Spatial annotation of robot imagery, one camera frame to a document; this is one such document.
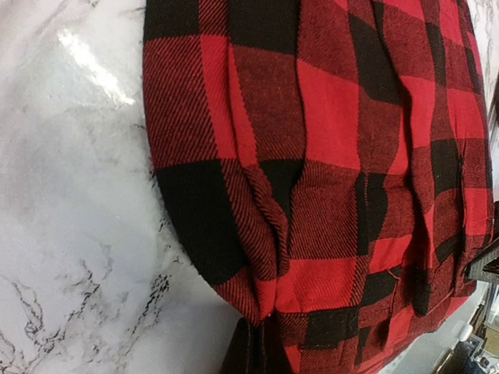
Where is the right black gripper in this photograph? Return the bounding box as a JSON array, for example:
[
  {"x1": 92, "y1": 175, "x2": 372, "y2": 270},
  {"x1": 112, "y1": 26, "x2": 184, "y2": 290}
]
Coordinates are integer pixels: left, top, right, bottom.
[{"x1": 465, "y1": 201, "x2": 498, "y2": 281}]

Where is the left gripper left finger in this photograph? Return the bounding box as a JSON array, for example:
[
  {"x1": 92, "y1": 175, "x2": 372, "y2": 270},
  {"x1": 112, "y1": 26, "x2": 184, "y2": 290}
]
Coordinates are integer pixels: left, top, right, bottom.
[{"x1": 221, "y1": 319, "x2": 257, "y2": 374}]

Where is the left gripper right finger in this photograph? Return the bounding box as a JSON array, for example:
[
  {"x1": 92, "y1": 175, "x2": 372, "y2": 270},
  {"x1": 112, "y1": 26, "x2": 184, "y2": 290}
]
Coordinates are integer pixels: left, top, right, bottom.
[{"x1": 261, "y1": 315, "x2": 296, "y2": 374}]

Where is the red black plaid shirt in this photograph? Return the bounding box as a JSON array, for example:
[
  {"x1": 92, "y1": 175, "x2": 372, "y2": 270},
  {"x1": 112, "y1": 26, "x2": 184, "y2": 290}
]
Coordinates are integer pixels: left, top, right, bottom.
[{"x1": 143, "y1": 1, "x2": 494, "y2": 373}]

